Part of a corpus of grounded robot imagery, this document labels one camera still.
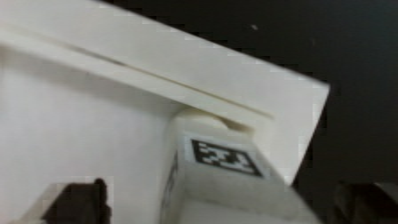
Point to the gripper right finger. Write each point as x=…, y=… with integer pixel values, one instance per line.
x=364, y=203

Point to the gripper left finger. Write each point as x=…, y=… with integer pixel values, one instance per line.
x=80, y=207

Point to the white table leg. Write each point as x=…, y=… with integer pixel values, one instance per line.
x=222, y=188

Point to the white square table top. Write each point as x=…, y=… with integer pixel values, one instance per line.
x=103, y=72

